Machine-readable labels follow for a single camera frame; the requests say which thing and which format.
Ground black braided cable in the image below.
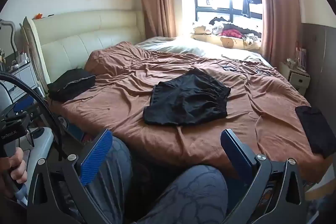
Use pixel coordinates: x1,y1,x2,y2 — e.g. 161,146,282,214
0,73,67,161

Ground small white nightstand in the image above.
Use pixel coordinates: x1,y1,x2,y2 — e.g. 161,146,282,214
279,61,311,94

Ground person's left hand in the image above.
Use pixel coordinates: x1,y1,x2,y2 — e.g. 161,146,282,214
0,147,28,197

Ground grey white bedside table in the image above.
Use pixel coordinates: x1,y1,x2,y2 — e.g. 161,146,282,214
0,52,37,106

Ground cartoon print bed sheet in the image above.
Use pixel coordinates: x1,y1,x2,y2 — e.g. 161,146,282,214
59,116,93,147

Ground thin black charger cable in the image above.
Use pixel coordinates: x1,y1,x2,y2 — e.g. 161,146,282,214
217,61,273,76

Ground person's leg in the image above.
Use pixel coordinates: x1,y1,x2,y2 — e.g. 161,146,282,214
136,165,229,224
87,135,133,224

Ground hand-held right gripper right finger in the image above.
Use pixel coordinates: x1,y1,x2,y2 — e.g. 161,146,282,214
220,129,309,224

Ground red cloth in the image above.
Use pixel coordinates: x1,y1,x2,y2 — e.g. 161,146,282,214
219,28,243,38

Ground bear print cushion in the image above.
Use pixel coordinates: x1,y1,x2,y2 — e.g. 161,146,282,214
190,32,263,51

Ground pile of folded black clothes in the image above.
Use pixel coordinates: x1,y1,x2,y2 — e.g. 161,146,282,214
47,68,97,103

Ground black cloth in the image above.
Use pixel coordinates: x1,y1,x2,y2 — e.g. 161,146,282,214
294,105,336,159

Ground beige plush toy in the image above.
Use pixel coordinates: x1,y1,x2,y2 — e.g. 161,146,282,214
193,22,223,35

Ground person's right leg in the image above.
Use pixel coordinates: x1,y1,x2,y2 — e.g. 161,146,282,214
136,165,229,224

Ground cream padded headboard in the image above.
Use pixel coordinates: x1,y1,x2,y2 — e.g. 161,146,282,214
31,9,145,85

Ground white bed sheet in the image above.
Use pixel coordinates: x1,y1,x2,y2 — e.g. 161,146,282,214
135,35,271,67

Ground white stool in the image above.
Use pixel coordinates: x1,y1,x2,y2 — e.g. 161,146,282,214
25,127,55,181

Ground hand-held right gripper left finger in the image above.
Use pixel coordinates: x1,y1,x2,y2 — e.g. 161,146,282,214
26,129,124,224

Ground person's left leg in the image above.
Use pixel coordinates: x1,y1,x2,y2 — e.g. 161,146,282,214
87,135,133,224

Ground curved frame mirror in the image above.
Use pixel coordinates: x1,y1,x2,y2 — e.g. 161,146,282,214
0,19,17,56

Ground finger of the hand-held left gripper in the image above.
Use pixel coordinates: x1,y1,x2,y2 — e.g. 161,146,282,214
14,97,41,121

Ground brown blanket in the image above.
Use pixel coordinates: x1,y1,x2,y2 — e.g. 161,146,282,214
51,41,331,188

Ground black pants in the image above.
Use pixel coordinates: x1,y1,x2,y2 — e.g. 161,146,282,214
143,68,231,127

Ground pink white striped box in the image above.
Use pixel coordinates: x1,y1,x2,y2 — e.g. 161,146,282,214
295,42,307,73

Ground beige upright cushion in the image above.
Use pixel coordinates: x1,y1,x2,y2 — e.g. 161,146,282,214
22,17,51,86

